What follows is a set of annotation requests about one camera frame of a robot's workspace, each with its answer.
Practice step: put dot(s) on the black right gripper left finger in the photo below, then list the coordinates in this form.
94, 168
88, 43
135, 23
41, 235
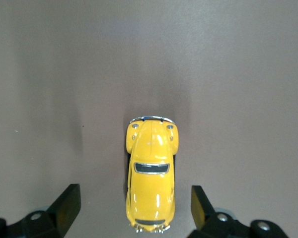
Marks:
62, 210

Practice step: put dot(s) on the yellow beetle toy car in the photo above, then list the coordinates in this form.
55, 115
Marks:
151, 178

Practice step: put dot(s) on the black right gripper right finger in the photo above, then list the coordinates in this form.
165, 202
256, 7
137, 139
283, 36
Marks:
203, 210

